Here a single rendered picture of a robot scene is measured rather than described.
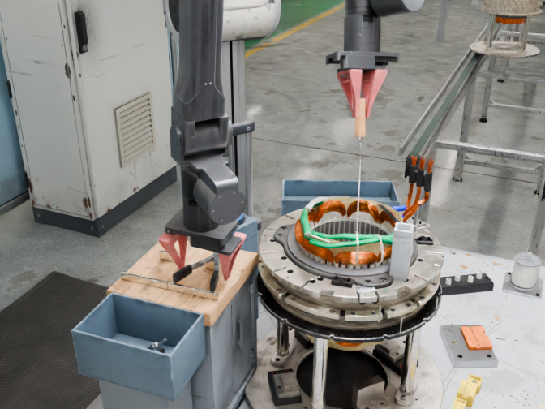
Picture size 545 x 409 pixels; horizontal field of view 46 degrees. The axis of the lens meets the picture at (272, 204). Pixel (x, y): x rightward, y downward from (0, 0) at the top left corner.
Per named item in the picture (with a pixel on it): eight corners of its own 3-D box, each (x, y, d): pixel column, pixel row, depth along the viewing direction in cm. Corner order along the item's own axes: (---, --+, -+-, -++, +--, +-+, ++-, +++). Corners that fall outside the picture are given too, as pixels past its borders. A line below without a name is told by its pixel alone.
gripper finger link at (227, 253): (231, 294, 102) (230, 245, 98) (190, 283, 105) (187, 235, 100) (247, 270, 108) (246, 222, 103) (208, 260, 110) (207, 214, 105)
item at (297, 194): (383, 286, 157) (392, 180, 144) (388, 312, 147) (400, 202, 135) (281, 285, 158) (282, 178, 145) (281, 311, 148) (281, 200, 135)
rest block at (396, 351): (393, 363, 127) (394, 355, 126) (374, 349, 130) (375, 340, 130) (408, 355, 129) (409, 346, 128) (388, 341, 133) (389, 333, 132)
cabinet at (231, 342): (217, 446, 113) (211, 326, 101) (126, 419, 118) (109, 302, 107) (259, 375, 129) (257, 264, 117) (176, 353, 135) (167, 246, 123)
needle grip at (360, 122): (366, 136, 102) (367, 98, 102) (357, 136, 102) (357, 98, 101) (363, 136, 104) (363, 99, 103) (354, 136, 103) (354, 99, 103)
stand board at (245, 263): (211, 327, 101) (210, 315, 100) (107, 302, 107) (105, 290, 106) (258, 264, 117) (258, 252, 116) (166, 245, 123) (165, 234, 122)
